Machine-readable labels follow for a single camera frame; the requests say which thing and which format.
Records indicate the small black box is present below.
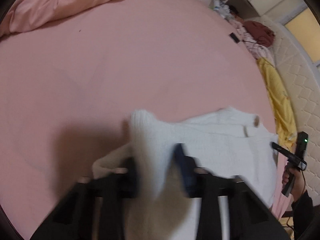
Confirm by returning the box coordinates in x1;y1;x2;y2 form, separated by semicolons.
229;33;240;44

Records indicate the yellow cartoon pillow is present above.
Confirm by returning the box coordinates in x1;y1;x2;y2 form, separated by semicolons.
257;57;297;151

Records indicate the person right hand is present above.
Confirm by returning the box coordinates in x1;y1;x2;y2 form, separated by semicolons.
281;165;306;202

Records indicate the cream tufted headboard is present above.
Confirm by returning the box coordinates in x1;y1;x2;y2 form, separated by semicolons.
259;15;319;205

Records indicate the white fluffy cardigan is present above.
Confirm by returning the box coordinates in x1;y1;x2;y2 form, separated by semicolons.
92;107;278;239

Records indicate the pink bed sheet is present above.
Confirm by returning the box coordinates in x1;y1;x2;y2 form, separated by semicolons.
1;0;276;239

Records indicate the maroon bag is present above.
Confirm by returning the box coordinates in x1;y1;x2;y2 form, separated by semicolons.
243;21;275;47

